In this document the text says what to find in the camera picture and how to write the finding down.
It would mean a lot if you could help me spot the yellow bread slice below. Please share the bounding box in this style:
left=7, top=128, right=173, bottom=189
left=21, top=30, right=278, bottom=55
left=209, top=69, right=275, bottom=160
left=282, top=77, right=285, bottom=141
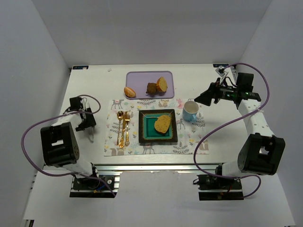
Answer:
left=154, top=114, right=171, bottom=134

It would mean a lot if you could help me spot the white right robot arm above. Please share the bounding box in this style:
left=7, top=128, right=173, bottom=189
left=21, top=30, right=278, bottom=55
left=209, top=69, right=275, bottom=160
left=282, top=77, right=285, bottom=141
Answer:
left=194, top=73, right=285, bottom=178

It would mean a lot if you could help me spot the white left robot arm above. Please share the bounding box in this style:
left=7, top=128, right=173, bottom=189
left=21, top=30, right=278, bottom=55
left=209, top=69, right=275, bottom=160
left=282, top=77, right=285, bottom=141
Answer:
left=40, top=96, right=97, bottom=177

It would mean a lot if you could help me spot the orange bread half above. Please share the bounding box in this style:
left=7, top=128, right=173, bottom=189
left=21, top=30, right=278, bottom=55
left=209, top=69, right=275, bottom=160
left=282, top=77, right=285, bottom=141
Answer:
left=156, top=77, right=168, bottom=92

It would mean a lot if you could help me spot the small orange madeleine bread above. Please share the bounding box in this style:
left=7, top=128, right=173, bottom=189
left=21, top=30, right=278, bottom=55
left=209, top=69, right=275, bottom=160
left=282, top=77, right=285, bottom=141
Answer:
left=124, top=87, right=136, bottom=98

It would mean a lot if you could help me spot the light blue mug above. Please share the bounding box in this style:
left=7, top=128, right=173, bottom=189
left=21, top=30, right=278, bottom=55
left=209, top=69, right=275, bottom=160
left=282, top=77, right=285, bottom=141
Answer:
left=182, top=101, right=199, bottom=122

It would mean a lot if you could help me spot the gold spoon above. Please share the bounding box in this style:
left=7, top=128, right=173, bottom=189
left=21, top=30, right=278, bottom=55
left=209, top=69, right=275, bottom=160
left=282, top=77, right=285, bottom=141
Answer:
left=116, top=111, right=124, bottom=146

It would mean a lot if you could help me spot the animal print placemat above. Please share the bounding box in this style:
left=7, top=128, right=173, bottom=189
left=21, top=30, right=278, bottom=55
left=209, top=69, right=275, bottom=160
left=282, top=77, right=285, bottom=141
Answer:
left=104, top=98, right=206, bottom=157

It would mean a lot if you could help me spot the gold fork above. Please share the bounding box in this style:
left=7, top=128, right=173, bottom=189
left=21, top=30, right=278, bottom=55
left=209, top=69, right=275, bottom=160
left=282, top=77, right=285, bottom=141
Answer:
left=125, top=112, right=130, bottom=147

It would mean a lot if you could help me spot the dark brown muffin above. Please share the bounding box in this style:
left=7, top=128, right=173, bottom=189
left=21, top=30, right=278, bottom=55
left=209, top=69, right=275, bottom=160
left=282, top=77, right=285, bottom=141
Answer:
left=146, top=83, right=157, bottom=95

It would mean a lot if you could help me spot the blue label sticker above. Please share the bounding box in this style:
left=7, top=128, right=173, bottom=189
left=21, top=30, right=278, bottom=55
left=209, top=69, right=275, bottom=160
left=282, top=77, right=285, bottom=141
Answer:
left=72, top=65, right=89, bottom=70

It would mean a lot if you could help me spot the black teal square plate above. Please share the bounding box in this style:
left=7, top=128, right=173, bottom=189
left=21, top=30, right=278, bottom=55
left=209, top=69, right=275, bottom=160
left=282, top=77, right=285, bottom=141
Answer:
left=138, top=109, right=178, bottom=144

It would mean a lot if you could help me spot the lavender plastic tray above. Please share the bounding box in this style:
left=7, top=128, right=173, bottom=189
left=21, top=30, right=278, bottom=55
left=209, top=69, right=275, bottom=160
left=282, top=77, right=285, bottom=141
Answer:
left=125, top=71, right=175, bottom=99

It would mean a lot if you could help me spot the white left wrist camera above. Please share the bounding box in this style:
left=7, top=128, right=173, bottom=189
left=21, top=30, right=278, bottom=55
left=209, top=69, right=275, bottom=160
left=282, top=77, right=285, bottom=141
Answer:
left=81, top=97, right=90, bottom=112

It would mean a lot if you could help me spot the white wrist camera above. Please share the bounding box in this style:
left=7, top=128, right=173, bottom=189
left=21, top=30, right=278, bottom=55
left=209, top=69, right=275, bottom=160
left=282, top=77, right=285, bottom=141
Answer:
left=81, top=97, right=90, bottom=112
left=215, top=65, right=228, bottom=78

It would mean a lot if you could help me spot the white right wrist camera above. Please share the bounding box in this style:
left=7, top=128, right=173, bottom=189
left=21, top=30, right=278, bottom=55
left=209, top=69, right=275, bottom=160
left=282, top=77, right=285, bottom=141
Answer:
left=215, top=65, right=228, bottom=78

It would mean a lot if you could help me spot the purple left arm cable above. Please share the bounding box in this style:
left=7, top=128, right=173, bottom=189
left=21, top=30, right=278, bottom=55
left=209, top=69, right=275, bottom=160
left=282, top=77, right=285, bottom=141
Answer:
left=20, top=95, right=116, bottom=197

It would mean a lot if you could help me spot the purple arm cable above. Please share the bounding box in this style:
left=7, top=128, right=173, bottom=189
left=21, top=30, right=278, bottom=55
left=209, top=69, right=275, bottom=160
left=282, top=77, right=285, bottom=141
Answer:
left=193, top=62, right=270, bottom=198
left=20, top=95, right=116, bottom=197

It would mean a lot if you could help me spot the aluminium table rail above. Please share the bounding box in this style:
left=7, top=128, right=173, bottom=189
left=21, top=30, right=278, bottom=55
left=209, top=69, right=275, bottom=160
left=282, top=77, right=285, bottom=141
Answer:
left=44, top=163, right=269, bottom=173

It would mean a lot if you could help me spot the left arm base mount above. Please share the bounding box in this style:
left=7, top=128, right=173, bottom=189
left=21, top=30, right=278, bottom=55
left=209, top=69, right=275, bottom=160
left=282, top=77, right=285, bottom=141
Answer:
left=70, top=175, right=120, bottom=198

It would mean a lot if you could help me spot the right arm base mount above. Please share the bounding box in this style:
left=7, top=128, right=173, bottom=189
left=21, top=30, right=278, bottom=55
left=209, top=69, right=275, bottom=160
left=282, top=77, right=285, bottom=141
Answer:
left=193, top=175, right=244, bottom=201

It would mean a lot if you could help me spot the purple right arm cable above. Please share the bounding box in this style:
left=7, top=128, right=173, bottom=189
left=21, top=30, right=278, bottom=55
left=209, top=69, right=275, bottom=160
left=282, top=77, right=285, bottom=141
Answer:
left=193, top=62, right=270, bottom=198

